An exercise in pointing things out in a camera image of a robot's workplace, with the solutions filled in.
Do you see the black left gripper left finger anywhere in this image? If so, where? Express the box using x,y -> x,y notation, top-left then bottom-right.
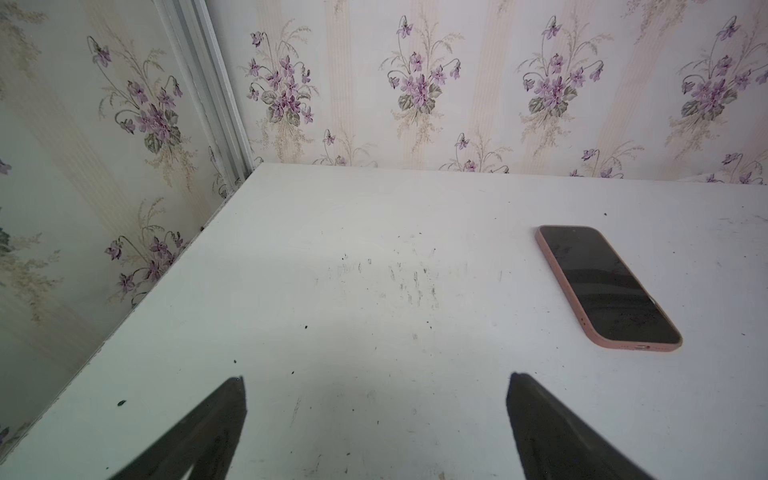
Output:
113,377 -> 247,479

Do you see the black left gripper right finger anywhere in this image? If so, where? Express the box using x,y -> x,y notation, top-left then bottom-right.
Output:
506,373 -> 650,479

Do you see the phone in pink case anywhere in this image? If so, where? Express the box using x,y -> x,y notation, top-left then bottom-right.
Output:
535,225 -> 683,352

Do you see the aluminium frame post back left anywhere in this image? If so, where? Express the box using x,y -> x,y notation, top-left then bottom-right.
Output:
155,0 -> 260,189

